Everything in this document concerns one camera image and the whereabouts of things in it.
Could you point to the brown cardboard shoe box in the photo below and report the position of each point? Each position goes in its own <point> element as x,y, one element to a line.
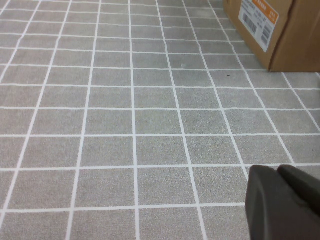
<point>295,45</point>

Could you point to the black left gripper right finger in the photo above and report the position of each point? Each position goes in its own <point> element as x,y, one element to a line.
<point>305,190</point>

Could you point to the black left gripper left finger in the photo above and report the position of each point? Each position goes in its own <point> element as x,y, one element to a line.
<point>270,212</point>

